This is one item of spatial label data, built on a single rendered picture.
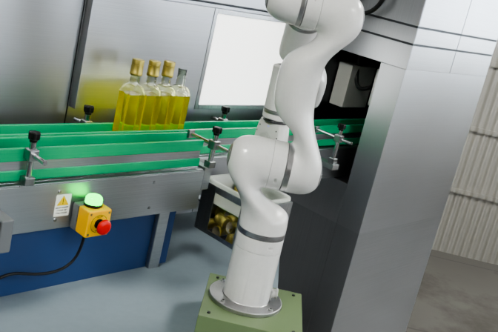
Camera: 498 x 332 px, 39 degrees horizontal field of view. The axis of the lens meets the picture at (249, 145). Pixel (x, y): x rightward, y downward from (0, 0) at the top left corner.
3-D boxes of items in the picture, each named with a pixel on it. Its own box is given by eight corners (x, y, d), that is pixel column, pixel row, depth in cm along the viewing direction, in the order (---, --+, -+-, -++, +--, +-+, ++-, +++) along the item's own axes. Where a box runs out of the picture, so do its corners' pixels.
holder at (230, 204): (219, 213, 236) (230, 170, 232) (281, 248, 219) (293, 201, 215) (181, 219, 223) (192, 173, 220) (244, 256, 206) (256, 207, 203)
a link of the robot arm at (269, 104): (293, 110, 210) (263, 103, 209) (304, 66, 206) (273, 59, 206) (296, 116, 202) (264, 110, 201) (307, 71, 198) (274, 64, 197)
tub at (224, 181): (236, 196, 231) (242, 171, 229) (288, 224, 217) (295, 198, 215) (198, 201, 218) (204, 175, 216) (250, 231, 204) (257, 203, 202)
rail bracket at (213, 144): (188, 154, 218) (196, 115, 215) (226, 173, 208) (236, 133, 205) (181, 155, 216) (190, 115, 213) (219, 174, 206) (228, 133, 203)
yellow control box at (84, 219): (91, 225, 184) (96, 198, 182) (108, 236, 179) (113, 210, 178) (68, 228, 179) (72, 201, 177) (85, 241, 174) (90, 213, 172)
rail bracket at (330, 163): (308, 171, 269) (323, 114, 264) (343, 187, 259) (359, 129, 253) (300, 172, 265) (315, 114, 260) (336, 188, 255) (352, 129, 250)
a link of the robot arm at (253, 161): (285, 246, 172) (309, 153, 167) (210, 230, 171) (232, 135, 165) (283, 228, 184) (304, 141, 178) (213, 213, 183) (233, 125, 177)
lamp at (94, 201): (95, 201, 181) (97, 190, 180) (105, 207, 178) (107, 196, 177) (80, 202, 177) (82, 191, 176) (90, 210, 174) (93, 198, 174)
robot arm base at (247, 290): (278, 290, 192) (294, 226, 187) (284, 324, 173) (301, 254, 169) (209, 276, 190) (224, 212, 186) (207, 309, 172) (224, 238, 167)
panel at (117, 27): (270, 107, 271) (291, 18, 262) (276, 109, 269) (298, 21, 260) (68, 106, 204) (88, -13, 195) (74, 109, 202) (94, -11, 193)
